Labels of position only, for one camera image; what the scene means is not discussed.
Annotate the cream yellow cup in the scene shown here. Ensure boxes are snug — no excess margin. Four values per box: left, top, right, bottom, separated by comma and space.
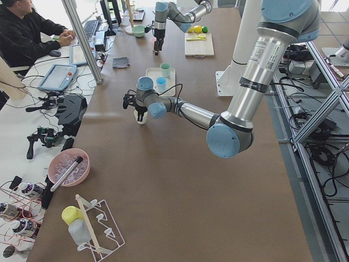
134, 110, 148, 125

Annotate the pink cup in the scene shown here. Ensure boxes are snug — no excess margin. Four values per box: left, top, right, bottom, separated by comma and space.
150, 37, 160, 52

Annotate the green cup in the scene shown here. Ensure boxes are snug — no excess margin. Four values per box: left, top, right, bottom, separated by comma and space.
160, 62, 171, 78

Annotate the blue cup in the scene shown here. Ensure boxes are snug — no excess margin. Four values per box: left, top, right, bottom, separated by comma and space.
156, 76, 167, 93

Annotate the green bowl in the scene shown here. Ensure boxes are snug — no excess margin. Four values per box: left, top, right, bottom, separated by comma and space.
132, 25, 146, 38

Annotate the wooden stand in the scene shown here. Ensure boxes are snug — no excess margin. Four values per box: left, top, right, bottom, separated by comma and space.
124, 0, 134, 35

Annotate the grey cloth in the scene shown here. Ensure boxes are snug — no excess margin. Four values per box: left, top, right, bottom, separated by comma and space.
112, 57, 130, 69

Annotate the wooden cutting board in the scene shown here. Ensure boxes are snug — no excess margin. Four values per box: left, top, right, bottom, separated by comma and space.
184, 33, 214, 57

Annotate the upper whole lemon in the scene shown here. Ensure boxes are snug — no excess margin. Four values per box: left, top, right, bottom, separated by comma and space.
192, 25, 202, 33

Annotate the yellow plastic knife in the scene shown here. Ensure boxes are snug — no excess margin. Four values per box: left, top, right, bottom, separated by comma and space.
185, 38, 206, 41

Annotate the black keyboard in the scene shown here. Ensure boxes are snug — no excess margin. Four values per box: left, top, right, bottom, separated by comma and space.
83, 20, 99, 41

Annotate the metal tube in bowl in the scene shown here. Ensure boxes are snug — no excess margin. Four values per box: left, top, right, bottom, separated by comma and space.
50, 156, 83, 192

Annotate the blue teach pendant far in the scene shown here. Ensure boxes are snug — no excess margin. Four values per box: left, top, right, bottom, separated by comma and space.
69, 44, 87, 67

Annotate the blue teach pendant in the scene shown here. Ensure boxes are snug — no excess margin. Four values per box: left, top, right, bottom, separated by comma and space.
69, 44, 87, 67
38, 64, 77, 92

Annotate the blue teach pendant near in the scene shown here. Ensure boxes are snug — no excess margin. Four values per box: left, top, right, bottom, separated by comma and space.
38, 64, 77, 92

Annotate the pink bowl with ice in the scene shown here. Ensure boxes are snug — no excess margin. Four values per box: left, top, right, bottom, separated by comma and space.
47, 148, 91, 187

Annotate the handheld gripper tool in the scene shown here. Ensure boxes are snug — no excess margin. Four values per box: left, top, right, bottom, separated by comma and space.
26, 127, 62, 159

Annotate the computer mouse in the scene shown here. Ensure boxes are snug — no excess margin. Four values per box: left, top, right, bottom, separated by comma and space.
49, 50, 61, 57

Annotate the wooden stick on rack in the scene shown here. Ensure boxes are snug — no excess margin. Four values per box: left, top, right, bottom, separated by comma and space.
75, 194, 101, 254

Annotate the yellow cup on rack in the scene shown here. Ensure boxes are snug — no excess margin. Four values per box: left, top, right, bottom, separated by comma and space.
61, 206, 84, 225

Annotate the clear plastic cup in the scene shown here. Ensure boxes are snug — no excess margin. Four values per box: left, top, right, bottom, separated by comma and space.
68, 219, 92, 245

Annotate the seated person in black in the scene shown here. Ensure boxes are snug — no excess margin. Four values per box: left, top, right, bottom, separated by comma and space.
1, 1, 76, 67

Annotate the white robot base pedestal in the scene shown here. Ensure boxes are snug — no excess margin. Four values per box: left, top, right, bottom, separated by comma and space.
216, 0, 262, 97

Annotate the aluminium frame post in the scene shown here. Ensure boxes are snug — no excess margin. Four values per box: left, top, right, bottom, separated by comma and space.
62, 0, 102, 84

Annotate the white wire dish rack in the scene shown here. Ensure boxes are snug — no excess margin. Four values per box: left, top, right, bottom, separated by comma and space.
77, 199, 125, 261

